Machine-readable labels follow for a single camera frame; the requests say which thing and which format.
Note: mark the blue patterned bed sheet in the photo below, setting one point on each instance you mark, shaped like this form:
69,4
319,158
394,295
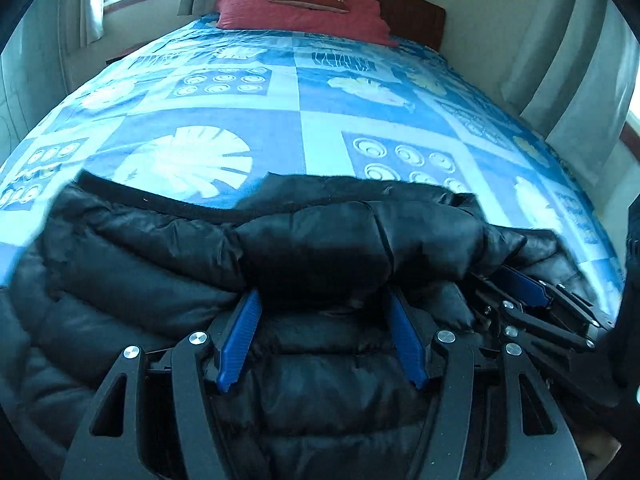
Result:
300,120

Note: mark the white sheer curtain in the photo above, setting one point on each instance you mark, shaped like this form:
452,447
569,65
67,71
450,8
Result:
92,5

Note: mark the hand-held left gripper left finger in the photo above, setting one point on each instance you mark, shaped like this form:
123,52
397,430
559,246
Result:
240,340

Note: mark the pale patterned wardrobe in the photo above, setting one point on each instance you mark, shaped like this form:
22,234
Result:
30,90

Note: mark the wide pale curtain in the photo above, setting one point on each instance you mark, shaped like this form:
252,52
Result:
575,70

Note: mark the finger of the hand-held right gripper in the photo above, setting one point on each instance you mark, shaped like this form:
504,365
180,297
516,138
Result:
545,330
525,285

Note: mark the wooden headboard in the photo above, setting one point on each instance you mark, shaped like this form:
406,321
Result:
410,15

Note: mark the black puffer jacket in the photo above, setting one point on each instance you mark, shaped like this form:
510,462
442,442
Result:
320,240

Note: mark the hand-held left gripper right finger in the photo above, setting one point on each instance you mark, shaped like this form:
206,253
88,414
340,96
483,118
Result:
407,340

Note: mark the red pillow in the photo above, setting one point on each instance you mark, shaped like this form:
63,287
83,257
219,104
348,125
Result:
240,10

